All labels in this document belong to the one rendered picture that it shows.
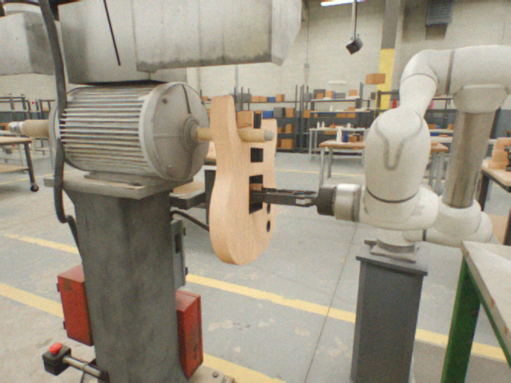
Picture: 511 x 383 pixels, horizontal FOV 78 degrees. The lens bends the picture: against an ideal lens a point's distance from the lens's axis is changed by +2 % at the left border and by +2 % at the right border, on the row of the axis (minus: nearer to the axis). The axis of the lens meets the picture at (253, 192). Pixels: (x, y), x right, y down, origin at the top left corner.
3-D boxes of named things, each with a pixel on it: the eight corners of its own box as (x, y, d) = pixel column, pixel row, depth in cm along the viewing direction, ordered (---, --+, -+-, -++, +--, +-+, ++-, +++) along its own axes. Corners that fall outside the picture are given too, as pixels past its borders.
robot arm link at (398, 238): (379, 230, 150) (384, 185, 145) (423, 238, 141) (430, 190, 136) (373, 242, 137) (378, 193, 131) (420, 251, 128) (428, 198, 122)
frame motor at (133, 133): (49, 178, 89) (33, 83, 83) (122, 165, 113) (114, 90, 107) (165, 193, 73) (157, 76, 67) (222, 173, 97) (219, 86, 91)
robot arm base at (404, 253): (368, 238, 155) (369, 227, 154) (419, 248, 144) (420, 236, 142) (360, 251, 140) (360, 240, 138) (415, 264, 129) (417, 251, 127)
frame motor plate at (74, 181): (43, 187, 92) (41, 174, 91) (109, 173, 113) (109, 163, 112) (139, 200, 78) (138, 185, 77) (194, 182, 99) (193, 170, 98)
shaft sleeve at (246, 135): (202, 125, 81) (204, 137, 83) (196, 130, 79) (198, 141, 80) (267, 127, 74) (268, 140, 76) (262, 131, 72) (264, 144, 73)
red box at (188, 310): (137, 362, 129) (128, 281, 120) (157, 342, 140) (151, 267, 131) (188, 382, 119) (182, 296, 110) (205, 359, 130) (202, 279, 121)
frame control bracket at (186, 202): (177, 209, 101) (176, 197, 100) (208, 195, 118) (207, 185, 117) (187, 210, 99) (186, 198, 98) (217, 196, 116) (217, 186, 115)
